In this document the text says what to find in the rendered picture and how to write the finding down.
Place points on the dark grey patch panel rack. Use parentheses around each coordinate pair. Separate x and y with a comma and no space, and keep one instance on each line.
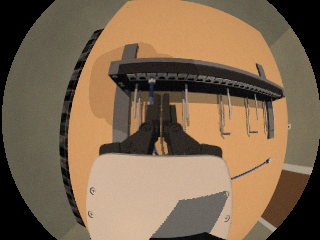
(174,75)

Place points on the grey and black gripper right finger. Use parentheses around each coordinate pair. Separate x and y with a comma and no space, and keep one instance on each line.
(178,141)

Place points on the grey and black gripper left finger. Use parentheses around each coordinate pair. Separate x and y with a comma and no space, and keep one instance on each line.
(147,134)

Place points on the blue patch cord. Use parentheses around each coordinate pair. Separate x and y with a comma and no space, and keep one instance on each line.
(151,95)

